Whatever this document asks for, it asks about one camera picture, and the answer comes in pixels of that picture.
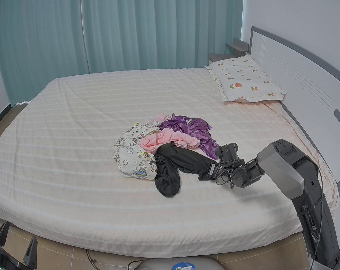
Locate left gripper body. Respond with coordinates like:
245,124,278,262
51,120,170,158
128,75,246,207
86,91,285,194
0,242,37,270

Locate purple garment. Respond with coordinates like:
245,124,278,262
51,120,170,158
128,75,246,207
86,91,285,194
158,113,220,160

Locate white printed garment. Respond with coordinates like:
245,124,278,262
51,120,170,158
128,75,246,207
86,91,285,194
111,121,160,181

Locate pink garment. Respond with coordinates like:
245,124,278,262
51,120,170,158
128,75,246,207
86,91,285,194
138,112,200,155

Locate black T-shirt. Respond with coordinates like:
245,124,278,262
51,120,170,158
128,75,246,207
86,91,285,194
154,143,220,198

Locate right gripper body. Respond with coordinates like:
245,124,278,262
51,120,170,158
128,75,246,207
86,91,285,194
207,161,230,181

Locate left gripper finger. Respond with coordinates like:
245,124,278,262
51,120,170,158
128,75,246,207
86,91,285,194
22,236,38,265
0,221,11,248

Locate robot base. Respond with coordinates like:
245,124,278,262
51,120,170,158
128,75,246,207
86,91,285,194
132,258,227,270

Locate bed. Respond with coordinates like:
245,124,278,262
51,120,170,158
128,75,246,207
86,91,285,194
0,26,340,259

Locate grey bedside table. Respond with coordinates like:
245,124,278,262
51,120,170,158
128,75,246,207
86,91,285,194
209,37,249,64

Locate white printed pillow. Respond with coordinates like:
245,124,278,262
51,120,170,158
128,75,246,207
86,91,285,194
204,52,287,103

